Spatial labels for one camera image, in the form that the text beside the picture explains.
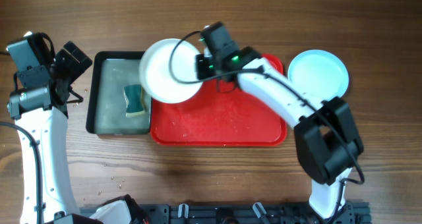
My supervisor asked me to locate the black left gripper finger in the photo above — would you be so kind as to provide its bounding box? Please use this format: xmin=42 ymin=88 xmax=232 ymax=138
xmin=64 ymin=41 xmax=92 ymax=76
xmin=54 ymin=49 xmax=79 ymax=84

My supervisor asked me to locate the white plate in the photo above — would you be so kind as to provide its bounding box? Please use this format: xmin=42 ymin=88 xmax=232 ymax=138
xmin=139 ymin=38 xmax=202 ymax=103

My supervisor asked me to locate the green yellow sponge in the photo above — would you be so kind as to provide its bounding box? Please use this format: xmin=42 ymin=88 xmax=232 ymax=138
xmin=124 ymin=84 xmax=145 ymax=117

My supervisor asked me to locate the teal plate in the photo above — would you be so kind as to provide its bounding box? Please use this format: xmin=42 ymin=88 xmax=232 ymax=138
xmin=287 ymin=49 xmax=349 ymax=100

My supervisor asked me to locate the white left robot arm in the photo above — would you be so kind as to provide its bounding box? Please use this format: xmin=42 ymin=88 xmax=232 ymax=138
xmin=7 ymin=33 xmax=133 ymax=223

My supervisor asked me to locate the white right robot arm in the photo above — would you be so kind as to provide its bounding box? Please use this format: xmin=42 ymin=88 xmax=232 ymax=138
xmin=195 ymin=49 xmax=365 ymax=223

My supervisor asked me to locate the red plastic tray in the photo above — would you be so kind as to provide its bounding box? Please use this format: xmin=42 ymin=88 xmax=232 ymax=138
xmin=150 ymin=53 xmax=288 ymax=148

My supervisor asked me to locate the black water basin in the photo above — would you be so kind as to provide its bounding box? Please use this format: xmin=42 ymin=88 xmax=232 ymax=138
xmin=86 ymin=51 xmax=152 ymax=135

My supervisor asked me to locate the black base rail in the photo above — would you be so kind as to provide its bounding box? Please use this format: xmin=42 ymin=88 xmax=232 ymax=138
xmin=80 ymin=202 xmax=373 ymax=224

